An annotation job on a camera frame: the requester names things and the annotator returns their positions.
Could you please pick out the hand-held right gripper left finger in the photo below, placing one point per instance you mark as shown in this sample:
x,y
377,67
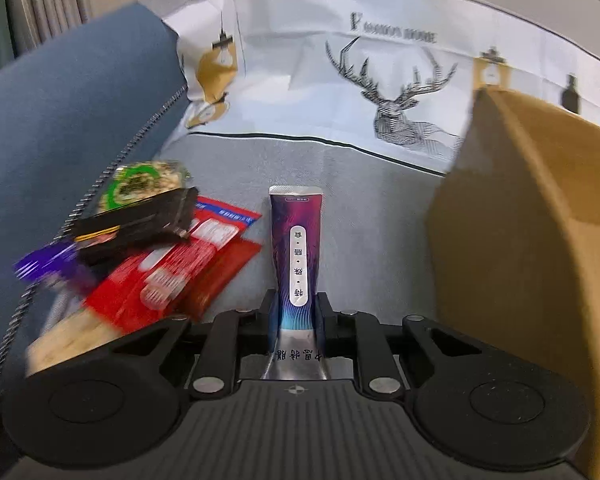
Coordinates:
x,y
273,321

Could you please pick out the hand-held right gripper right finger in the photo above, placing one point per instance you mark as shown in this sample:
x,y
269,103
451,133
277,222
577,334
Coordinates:
x,y
322,321

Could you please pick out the purple toothpaste tube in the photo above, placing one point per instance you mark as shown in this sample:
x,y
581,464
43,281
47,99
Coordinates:
x,y
297,240

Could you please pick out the red blue banded snack packet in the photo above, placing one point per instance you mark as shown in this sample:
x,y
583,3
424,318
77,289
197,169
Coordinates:
x,y
170,265

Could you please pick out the black snack packet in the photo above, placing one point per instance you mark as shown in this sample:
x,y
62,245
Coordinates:
x,y
135,225

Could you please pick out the cardboard box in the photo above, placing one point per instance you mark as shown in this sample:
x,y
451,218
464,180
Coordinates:
x,y
525,240

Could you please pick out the dark red snack packet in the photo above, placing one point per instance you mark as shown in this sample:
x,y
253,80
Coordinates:
x,y
215,280

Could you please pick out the green label noodle packet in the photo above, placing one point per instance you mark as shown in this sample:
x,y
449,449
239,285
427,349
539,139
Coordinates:
x,y
135,182

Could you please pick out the beige snack packet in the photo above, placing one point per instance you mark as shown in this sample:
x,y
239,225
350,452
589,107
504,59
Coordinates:
x,y
67,342

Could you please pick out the deer printed blanket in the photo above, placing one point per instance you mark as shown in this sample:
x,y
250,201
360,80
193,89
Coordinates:
x,y
330,110

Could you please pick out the purple snack packet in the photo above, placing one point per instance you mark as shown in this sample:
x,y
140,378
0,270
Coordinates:
x,y
45,265

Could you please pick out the blue sofa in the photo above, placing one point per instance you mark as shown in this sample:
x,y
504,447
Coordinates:
x,y
65,120

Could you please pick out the grey curtain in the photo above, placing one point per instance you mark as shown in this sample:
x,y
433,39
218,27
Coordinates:
x,y
45,0

